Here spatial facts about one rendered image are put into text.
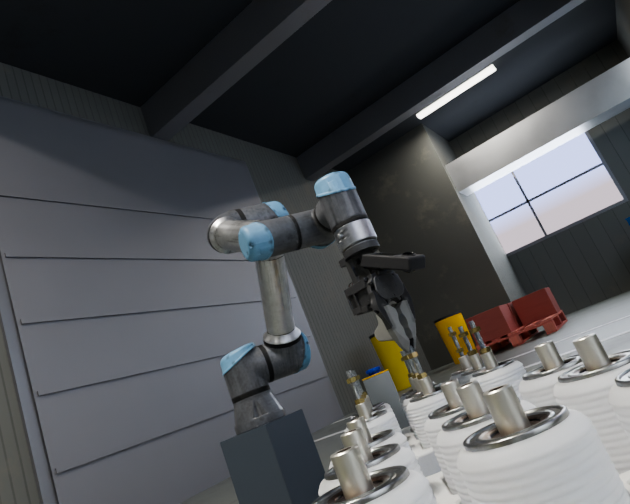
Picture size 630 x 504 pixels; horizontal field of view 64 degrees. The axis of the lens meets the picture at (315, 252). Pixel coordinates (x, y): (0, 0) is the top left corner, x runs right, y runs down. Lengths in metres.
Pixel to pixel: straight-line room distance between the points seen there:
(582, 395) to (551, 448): 0.15
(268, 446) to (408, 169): 7.11
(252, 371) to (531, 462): 1.21
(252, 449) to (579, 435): 1.19
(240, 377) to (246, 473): 0.26
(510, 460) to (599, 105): 7.73
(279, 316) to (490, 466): 1.18
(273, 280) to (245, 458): 0.49
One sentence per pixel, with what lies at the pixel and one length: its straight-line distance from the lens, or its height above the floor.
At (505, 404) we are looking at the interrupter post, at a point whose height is 0.27.
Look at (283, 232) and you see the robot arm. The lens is 1.01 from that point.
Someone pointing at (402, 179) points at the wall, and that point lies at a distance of 8.28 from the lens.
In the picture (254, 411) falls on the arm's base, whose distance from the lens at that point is 1.50.
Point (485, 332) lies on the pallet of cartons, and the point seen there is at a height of 0.25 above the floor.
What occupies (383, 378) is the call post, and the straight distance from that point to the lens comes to 1.31.
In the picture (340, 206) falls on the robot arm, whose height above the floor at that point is 0.62.
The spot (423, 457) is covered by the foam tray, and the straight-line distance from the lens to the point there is 0.87.
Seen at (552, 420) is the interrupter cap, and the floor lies 0.25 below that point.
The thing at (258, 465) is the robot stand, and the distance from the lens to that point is 1.49.
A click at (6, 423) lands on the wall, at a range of 3.43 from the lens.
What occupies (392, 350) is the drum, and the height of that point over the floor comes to 0.45.
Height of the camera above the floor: 0.32
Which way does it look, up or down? 14 degrees up
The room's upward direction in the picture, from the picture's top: 22 degrees counter-clockwise
